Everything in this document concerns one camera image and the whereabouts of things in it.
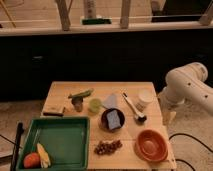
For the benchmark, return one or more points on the grey towel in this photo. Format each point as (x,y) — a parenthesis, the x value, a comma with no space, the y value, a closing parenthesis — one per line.
(110,101)

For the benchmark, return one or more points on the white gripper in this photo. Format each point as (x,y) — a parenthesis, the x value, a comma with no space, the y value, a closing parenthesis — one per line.
(168,115)

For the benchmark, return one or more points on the red tomato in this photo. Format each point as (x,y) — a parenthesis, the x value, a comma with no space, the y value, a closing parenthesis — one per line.
(32,160)

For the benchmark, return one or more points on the green brush on ledge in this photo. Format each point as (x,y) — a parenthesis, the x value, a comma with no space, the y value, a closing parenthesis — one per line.
(96,21)

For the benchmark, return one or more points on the white cup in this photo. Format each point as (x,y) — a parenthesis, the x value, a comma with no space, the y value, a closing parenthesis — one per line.
(145,97)

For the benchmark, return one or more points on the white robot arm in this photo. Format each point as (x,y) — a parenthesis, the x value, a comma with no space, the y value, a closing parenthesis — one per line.
(185,83)

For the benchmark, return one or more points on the green plastic tray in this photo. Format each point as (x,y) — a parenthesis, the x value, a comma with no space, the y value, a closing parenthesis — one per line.
(66,140)

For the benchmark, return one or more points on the bunch of dark grapes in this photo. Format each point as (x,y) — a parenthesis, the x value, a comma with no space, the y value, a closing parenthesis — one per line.
(107,148)

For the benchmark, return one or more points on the black stand pole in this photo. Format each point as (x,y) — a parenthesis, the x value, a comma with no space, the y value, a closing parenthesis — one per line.
(19,132)

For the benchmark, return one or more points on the green cucumber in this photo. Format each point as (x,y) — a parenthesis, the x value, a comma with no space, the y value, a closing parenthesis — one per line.
(82,94)

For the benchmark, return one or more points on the light green cup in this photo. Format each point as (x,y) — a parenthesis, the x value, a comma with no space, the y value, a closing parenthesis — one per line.
(94,105)

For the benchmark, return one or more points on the blue sponge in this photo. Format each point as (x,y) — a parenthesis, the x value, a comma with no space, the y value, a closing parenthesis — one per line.
(113,120)

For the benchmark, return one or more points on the black bowl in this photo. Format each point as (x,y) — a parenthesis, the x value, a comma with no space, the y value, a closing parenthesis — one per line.
(104,121)

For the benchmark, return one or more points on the orange bowl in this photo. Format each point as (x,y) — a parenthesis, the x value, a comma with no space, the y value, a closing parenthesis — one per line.
(151,146)

